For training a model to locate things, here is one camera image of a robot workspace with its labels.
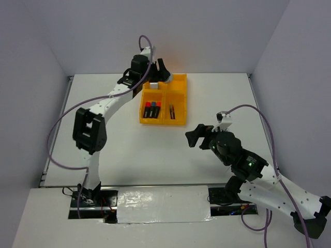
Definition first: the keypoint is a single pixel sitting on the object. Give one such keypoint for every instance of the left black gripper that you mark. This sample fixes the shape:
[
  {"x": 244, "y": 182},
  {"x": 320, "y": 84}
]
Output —
[{"x": 162, "y": 75}]

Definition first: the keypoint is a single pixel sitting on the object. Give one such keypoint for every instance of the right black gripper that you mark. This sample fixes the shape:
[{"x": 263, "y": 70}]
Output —
[{"x": 201, "y": 130}]

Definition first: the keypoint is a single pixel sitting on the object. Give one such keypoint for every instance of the orange cap black highlighter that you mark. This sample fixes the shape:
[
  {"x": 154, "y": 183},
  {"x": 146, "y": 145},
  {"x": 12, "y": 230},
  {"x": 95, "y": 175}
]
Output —
[{"x": 157, "y": 109}]

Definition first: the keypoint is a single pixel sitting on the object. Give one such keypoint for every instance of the yellow four-compartment organizer tray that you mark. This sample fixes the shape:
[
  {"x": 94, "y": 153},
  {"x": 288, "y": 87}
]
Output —
[{"x": 174, "y": 93}]

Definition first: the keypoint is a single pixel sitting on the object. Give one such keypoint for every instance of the red pen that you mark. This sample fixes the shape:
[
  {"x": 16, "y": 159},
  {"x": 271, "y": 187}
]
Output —
[{"x": 173, "y": 111}]

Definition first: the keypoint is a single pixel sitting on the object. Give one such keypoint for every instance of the blue gel pen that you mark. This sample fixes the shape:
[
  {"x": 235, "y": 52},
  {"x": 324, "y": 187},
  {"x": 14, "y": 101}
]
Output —
[{"x": 170, "y": 111}]

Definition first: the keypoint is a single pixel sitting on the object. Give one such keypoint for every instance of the pink cap black highlighter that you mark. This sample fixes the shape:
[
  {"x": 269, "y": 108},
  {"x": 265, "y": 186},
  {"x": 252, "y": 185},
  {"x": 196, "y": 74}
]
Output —
[{"x": 147, "y": 110}]

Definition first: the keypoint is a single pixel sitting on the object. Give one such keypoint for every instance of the blue cap black highlighter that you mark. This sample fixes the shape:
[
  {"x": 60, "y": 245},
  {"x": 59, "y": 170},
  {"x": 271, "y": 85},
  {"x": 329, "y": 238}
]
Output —
[{"x": 152, "y": 109}]

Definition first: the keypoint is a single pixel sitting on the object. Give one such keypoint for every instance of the blue putty jar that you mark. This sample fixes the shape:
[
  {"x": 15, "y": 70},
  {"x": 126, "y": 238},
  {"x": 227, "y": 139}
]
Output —
[{"x": 169, "y": 79}]

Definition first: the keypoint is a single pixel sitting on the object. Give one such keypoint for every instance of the clear tape roll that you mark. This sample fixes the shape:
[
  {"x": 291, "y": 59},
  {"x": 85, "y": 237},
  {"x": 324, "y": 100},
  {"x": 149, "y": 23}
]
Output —
[{"x": 154, "y": 85}]

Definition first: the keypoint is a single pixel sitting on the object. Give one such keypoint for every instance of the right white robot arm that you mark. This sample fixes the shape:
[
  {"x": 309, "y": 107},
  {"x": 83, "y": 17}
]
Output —
[{"x": 254, "y": 180}]

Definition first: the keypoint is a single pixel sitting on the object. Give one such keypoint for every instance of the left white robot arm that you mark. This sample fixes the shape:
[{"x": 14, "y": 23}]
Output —
[{"x": 89, "y": 131}]

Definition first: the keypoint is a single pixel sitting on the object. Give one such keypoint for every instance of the silver foil covered panel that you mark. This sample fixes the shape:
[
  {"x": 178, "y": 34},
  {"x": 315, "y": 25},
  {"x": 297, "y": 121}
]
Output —
[{"x": 182, "y": 204}]

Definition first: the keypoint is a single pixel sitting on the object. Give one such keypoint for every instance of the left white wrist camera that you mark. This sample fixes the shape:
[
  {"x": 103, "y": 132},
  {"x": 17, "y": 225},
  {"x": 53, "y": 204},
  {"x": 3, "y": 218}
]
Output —
[{"x": 149, "y": 52}]

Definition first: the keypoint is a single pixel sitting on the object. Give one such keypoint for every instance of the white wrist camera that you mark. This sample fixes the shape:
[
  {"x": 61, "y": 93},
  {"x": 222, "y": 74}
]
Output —
[
  {"x": 224, "y": 121},
  {"x": 149, "y": 52}
]

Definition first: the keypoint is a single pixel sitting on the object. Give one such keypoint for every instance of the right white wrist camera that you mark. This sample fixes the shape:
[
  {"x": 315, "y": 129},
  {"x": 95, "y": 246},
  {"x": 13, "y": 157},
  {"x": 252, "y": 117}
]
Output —
[{"x": 224, "y": 121}]

